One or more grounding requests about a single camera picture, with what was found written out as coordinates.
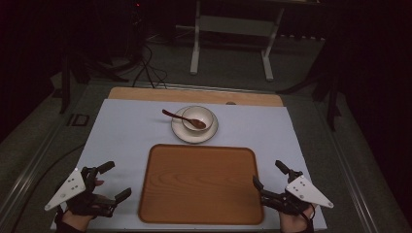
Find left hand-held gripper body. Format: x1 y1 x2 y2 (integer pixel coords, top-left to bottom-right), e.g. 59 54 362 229
44 166 117 218

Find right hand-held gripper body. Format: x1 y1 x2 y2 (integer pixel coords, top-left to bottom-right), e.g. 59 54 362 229
260 169 335 217

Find person's right hand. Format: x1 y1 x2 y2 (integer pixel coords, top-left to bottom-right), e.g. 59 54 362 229
279 203 316 233

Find person's left hand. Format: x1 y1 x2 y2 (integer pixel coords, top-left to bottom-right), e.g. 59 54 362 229
60 178 113 233

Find white table mat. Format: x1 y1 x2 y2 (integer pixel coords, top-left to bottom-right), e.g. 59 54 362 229
50 98 328 232

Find dark floor socket box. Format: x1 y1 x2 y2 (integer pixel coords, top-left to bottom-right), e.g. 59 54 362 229
66 113 91 128

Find brown wooden tray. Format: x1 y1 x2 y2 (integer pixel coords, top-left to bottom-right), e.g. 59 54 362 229
137 143 265 226

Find dark tripod stand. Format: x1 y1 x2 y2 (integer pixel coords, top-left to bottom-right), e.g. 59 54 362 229
57 48 131 115
275 61 344 132

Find white round plate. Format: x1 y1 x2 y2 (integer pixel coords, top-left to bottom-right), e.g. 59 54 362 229
170 105 220 145

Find white bowl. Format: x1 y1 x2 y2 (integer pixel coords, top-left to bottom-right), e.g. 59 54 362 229
181 105 215 133

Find dark brown spoon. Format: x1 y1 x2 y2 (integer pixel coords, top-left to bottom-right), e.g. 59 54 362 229
161 108 208 130

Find white metal stand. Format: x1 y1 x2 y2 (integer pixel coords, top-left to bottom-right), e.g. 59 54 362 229
189 0 287 83

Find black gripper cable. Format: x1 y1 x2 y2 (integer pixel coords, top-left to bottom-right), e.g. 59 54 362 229
299 203 317 233

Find thick black floor cable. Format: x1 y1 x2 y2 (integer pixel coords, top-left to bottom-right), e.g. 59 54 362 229
9 143 86 233

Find metal floor rail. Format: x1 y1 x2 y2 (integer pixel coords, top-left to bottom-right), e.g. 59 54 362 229
314 98 382 233
0 120 64 226

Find black floor cables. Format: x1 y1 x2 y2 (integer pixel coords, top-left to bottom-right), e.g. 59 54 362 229
130 38 170 90

